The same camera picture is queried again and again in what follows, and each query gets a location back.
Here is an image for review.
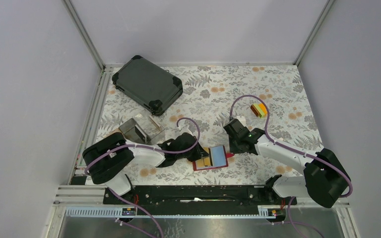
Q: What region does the gold credit card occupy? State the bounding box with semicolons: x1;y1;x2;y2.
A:
195;158;211;169
202;147;210;164

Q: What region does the red leather card holder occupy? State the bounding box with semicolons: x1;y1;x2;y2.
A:
192;146;234;171

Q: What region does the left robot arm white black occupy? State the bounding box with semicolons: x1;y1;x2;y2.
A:
82;132;208;204

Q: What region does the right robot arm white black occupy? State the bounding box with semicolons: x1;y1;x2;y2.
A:
224;119;352;208

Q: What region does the clear acrylic card organizer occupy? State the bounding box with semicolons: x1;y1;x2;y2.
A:
118;110;165;145

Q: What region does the floral patterned table mat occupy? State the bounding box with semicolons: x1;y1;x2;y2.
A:
92;65;336;186

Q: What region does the orange green sticky note block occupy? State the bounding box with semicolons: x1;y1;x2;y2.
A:
250;103;268;118

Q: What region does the dark grey hard case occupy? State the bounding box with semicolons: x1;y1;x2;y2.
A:
112;55;183;116

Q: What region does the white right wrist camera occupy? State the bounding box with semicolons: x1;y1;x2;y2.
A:
235;115;247;127

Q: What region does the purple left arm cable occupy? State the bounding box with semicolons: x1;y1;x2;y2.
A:
83;117;201;177

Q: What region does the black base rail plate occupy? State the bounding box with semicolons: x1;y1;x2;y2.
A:
103;185;297;216

